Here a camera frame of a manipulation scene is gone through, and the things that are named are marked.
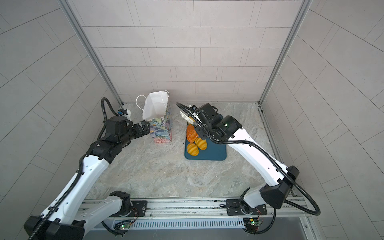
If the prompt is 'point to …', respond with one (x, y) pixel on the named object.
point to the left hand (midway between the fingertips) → (146, 123)
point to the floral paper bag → (156, 110)
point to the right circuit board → (254, 223)
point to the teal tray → (213, 151)
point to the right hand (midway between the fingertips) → (200, 127)
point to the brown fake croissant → (192, 135)
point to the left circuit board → (124, 226)
